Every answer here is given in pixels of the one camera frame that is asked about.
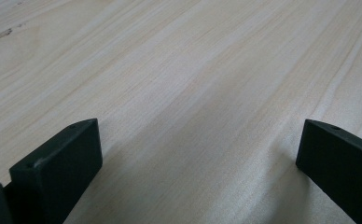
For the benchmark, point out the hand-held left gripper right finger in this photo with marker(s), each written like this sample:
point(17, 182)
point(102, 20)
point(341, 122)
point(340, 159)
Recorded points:
point(341, 161)

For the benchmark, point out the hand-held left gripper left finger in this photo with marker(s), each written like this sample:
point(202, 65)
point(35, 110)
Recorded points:
point(58, 168)

